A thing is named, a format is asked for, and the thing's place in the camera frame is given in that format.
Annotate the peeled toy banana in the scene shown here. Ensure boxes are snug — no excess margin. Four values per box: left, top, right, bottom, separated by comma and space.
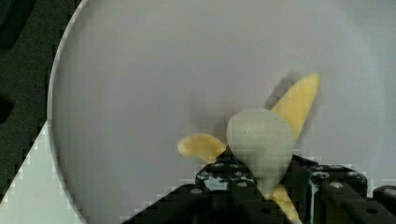
177, 73, 321, 224

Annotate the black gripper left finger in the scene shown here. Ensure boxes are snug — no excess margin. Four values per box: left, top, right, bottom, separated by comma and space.
195, 147, 257, 194

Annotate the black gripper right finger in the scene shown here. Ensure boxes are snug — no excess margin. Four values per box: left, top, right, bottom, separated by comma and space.
281, 155, 368, 224

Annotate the grey round plate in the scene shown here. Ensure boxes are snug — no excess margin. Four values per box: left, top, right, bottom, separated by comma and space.
48, 0, 395, 224

